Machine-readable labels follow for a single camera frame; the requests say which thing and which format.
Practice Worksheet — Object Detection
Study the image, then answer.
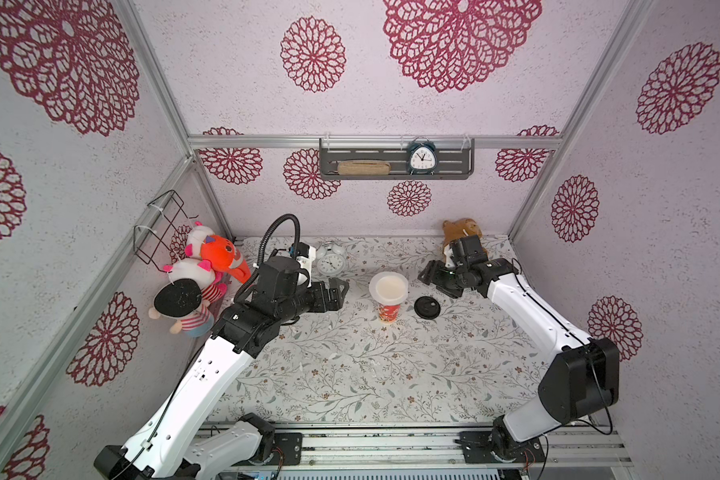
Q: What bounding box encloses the black plastic cup lid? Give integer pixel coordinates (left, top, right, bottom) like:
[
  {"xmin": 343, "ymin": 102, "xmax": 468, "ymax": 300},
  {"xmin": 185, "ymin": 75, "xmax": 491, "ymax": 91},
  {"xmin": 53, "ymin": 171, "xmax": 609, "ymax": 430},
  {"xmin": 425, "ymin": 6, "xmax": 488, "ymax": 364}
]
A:
[{"xmin": 413, "ymin": 296, "xmax": 442, "ymax": 320}]

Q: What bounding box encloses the teal alarm clock on shelf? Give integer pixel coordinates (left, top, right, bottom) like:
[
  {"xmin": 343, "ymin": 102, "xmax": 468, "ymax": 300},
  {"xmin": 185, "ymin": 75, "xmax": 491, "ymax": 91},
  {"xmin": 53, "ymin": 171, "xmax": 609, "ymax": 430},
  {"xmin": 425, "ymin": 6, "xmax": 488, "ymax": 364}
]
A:
[{"xmin": 407, "ymin": 141, "xmax": 439, "ymax": 175}]

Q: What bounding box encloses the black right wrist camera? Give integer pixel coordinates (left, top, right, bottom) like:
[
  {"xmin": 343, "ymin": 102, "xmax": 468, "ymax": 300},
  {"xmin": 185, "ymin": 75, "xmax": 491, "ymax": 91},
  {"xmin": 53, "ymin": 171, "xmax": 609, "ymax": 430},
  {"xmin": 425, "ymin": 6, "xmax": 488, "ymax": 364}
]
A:
[{"xmin": 449, "ymin": 235, "xmax": 489, "ymax": 269}]

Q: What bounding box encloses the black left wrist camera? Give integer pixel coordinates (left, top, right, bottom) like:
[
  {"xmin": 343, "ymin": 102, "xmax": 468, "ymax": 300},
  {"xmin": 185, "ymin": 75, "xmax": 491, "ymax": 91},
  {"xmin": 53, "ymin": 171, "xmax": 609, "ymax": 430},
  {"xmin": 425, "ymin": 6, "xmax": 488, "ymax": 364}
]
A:
[{"xmin": 252, "ymin": 256, "xmax": 310, "ymax": 308}]

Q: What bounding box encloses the red paper milk tea cup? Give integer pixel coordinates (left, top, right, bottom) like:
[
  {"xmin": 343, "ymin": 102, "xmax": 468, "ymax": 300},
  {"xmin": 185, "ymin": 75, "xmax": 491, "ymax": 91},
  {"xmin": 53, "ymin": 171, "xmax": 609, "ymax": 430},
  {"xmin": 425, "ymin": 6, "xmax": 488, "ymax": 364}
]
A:
[{"xmin": 369, "ymin": 272, "xmax": 409, "ymax": 323}]

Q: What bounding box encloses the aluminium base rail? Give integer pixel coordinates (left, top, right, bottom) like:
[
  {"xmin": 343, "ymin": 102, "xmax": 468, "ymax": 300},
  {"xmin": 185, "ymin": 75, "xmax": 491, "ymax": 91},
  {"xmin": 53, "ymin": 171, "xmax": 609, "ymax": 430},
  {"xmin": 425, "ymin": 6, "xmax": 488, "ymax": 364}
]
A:
[{"xmin": 128, "ymin": 422, "xmax": 634, "ymax": 472}]

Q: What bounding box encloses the brown teddy bear plush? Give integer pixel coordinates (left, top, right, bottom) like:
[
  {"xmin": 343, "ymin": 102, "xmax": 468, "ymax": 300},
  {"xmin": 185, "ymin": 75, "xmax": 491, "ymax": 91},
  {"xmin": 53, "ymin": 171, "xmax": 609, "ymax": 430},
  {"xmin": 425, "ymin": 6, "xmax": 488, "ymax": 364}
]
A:
[{"xmin": 442, "ymin": 218, "xmax": 483, "ymax": 260}]

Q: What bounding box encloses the white alarm clock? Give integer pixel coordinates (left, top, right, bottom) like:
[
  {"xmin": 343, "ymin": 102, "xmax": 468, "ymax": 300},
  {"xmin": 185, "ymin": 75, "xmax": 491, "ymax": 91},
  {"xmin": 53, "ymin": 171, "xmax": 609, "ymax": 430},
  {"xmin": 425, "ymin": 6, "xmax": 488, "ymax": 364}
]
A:
[{"xmin": 315, "ymin": 242, "xmax": 348, "ymax": 277}]

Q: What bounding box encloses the black wire wall basket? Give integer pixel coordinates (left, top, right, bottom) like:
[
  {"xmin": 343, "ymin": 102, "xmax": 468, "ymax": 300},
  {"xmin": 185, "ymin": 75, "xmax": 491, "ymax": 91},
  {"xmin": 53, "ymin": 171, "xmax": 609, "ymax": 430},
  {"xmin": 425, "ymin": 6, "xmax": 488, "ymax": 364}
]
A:
[{"xmin": 131, "ymin": 189, "xmax": 197, "ymax": 272}]

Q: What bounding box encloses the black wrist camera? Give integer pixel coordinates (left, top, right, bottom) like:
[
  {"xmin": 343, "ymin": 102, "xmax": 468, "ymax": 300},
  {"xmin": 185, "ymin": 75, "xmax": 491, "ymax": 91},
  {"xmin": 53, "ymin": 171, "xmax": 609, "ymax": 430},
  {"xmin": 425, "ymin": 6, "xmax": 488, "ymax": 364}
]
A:
[
  {"xmin": 252, "ymin": 256, "xmax": 310, "ymax": 308},
  {"xmin": 449, "ymin": 235, "xmax": 489, "ymax": 269}
]

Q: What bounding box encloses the tan pouch on shelf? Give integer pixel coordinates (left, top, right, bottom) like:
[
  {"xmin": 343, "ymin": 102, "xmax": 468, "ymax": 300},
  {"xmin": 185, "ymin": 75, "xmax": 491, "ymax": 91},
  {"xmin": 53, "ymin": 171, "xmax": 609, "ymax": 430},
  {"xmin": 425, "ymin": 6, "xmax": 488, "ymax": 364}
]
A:
[{"xmin": 337, "ymin": 160, "xmax": 391, "ymax": 177}]

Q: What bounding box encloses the black round plush hat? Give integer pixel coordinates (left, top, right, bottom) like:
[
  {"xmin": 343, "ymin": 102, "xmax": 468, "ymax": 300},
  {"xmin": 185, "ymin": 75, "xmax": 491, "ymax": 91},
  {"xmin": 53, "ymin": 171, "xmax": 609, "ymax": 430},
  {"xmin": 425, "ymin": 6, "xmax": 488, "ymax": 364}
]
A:
[{"xmin": 153, "ymin": 278, "xmax": 203, "ymax": 318}]

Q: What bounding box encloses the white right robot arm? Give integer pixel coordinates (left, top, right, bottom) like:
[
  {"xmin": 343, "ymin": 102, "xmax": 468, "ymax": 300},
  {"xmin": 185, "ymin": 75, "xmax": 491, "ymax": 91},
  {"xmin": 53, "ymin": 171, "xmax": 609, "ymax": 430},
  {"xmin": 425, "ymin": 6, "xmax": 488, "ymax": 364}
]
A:
[{"xmin": 418, "ymin": 258, "xmax": 620, "ymax": 462}]

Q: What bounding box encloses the grey wall shelf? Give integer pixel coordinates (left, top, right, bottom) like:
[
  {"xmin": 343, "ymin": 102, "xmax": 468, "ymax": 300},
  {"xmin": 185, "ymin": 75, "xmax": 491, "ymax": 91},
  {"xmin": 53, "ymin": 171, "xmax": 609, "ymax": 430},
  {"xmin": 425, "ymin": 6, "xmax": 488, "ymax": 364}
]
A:
[{"xmin": 318, "ymin": 136, "xmax": 475, "ymax": 181}]

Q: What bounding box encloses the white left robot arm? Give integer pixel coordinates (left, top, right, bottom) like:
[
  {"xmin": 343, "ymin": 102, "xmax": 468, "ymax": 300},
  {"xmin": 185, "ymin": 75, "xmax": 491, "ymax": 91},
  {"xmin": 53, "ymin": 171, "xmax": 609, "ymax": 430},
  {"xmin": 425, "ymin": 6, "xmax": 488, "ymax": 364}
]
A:
[{"xmin": 94, "ymin": 278, "xmax": 349, "ymax": 479}]

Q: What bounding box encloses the pink striped pig plush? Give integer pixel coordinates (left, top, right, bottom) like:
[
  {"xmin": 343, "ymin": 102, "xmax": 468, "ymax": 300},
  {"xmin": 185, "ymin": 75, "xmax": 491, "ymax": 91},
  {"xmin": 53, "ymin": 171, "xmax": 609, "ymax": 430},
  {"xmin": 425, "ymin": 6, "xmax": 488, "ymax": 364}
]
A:
[{"xmin": 148, "ymin": 258, "xmax": 228, "ymax": 338}]

